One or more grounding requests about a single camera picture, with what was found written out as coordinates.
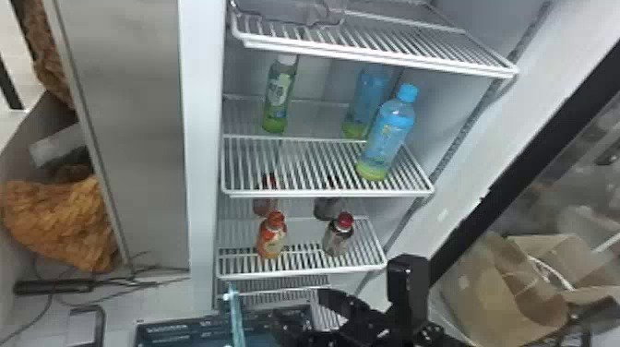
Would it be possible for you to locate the brown crumpled bag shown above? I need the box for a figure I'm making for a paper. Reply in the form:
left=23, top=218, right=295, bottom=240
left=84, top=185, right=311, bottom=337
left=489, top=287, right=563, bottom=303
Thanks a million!
left=19, top=0, right=75, bottom=109
left=0, top=174, right=119, bottom=273

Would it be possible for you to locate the cardboard box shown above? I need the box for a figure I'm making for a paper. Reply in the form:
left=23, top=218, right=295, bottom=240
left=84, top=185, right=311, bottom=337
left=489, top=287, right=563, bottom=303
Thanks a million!
left=435, top=231, right=620, bottom=347

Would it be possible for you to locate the clear box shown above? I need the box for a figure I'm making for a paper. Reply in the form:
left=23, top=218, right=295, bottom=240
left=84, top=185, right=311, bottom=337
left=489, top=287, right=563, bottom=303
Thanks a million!
left=231, top=0, right=349, bottom=28

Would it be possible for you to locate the white fridge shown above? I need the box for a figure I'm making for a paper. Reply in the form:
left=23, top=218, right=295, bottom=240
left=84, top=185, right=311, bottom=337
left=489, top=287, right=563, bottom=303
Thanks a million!
left=42, top=0, right=620, bottom=318

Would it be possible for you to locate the blue bottle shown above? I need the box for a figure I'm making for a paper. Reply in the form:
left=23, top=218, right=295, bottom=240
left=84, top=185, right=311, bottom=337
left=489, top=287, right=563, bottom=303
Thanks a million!
left=340, top=63, right=398, bottom=140
left=355, top=82, right=420, bottom=183

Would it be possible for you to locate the green bottle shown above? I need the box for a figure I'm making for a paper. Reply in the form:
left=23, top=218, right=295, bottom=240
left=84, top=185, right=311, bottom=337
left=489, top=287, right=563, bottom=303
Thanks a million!
left=261, top=54, right=301, bottom=135

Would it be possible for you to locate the fridge door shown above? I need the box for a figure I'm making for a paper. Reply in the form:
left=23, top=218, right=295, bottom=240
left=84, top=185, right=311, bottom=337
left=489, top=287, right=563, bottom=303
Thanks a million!
left=425, top=41, right=620, bottom=347

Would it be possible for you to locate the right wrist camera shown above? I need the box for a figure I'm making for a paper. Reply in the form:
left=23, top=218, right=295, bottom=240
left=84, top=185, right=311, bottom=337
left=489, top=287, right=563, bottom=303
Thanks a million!
left=386, top=253, right=431, bottom=341

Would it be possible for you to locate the black power strip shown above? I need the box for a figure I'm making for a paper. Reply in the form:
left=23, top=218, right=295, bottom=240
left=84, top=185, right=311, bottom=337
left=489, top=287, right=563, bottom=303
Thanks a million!
left=12, top=279, right=96, bottom=296

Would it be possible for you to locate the black cable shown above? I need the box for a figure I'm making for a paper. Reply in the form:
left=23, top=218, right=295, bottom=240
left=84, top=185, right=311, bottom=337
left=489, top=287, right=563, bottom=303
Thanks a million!
left=0, top=250, right=191, bottom=347

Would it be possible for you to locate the dark bottle red cap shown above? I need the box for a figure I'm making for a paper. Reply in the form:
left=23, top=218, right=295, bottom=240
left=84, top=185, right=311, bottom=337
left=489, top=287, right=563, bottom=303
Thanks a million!
left=321, top=210, right=356, bottom=257

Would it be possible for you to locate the blue basket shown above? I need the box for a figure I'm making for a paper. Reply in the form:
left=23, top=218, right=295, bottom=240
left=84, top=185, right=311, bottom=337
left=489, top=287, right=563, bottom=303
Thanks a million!
left=134, top=282, right=340, bottom=347

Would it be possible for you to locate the orange bottle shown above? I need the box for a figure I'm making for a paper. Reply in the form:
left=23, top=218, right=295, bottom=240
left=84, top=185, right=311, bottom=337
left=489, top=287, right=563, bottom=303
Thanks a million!
left=255, top=209, right=289, bottom=260

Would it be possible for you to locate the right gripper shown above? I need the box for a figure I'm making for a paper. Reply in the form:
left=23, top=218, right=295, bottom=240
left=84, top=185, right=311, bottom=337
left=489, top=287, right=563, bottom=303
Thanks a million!
left=269, top=287, right=422, bottom=347

